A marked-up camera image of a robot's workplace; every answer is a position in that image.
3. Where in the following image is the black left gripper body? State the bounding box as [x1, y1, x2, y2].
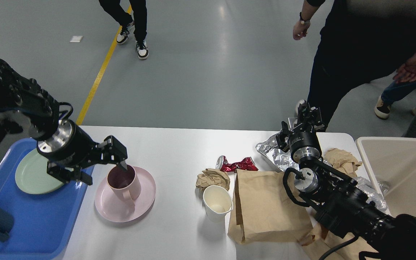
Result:
[36, 120, 97, 168]

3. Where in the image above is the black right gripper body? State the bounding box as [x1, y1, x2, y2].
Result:
[289, 132, 322, 163]

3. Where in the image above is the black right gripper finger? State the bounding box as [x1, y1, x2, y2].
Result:
[298, 103, 325, 132]
[276, 121, 291, 152]

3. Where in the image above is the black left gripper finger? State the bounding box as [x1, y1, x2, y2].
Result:
[92, 135, 128, 171]
[47, 162, 93, 185]

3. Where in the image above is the pink mug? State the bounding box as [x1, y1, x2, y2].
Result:
[106, 165, 142, 208]

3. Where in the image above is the pink plate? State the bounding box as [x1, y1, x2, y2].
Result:
[95, 167, 156, 223]

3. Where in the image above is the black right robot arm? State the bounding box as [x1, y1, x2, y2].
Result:
[276, 100, 416, 260]

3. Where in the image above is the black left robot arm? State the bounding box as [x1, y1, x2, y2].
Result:
[0, 59, 127, 185]

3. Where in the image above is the crumpled aluminium foil tray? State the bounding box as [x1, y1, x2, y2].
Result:
[256, 117, 323, 171]

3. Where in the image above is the green plate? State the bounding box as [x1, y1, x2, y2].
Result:
[15, 149, 65, 195]

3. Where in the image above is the crushed red can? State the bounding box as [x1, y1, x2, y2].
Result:
[215, 155, 259, 172]

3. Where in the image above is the crumpled brown paper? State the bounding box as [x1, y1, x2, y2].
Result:
[324, 148, 363, 178]

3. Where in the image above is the blue plastic tray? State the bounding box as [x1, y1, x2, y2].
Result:
[0, 138, 87, 260]

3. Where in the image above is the clear plastic wrap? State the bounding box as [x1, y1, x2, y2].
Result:
[355, 176, 388, 212]

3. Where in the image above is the brown paper bag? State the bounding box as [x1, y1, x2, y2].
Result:
[298, 223, 376, 260]
[227, 169, 312, 244]

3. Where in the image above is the crumpled brown paper ball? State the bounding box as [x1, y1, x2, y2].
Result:
[195, 168, 230, 191]

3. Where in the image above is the white paper cup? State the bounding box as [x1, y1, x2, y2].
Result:
[203, 185, 233, 222]

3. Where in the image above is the person in dark clothes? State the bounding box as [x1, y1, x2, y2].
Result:
[307, 0, 416, 132]

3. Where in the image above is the brown paper bag lower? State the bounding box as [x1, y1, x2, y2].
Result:
[298, 223, 376, 260]

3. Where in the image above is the beige plastic bin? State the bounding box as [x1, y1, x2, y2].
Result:
[356, 137, 416, 217]

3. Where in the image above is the person in black trousers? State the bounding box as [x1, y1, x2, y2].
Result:
[99, 0, 149, 60]

